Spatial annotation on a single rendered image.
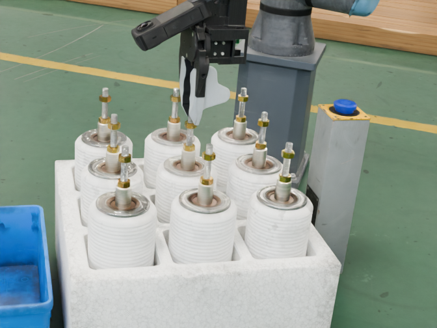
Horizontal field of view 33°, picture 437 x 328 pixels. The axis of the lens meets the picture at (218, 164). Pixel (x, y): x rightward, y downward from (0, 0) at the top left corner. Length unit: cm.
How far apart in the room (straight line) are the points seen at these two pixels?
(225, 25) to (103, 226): 34
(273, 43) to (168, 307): 76
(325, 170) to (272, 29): 45
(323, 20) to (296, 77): 142
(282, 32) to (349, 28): 142
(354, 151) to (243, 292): 36
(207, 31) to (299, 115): 65
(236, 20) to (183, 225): 31
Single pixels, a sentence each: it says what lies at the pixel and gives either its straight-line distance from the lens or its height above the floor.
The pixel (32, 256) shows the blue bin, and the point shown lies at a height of 2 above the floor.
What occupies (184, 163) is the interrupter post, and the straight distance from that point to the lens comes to 117.
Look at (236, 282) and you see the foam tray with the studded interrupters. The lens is 107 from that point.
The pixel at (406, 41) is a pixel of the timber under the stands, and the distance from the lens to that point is 306.
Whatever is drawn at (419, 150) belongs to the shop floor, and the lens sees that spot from 208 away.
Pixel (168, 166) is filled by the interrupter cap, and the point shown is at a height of 25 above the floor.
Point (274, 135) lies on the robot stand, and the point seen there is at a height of 12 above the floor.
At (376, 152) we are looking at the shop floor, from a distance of 201.
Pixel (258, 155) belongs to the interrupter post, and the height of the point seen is 27.
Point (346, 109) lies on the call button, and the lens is 130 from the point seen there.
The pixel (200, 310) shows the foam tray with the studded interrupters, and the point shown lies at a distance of 109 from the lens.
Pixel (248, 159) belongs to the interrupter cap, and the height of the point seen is 25.
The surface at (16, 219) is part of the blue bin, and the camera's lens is 135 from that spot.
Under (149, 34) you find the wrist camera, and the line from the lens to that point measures 107.
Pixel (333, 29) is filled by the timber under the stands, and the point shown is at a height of 4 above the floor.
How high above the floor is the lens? 75
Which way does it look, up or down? 24 degrees down
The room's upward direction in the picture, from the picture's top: 5 degrees clockwise
